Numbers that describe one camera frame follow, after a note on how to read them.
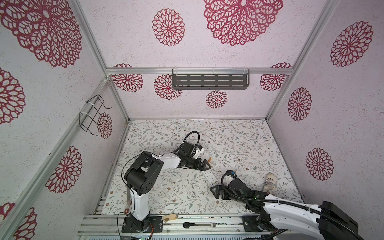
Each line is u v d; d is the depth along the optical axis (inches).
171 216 29.4
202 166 32.0
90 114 29.7
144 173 19.9
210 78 35.7
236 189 24.9
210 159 38.4
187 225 28.8
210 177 34.6
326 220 16.6
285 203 20.7
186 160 30.6
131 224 29.8
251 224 28.2
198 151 34.5
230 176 29.8
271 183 33.1
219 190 28.8
